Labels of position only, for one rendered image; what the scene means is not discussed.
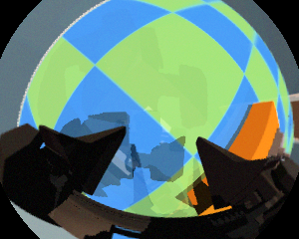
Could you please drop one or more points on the orange flat plate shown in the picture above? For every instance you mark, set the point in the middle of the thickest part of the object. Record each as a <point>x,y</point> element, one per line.
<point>259,137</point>

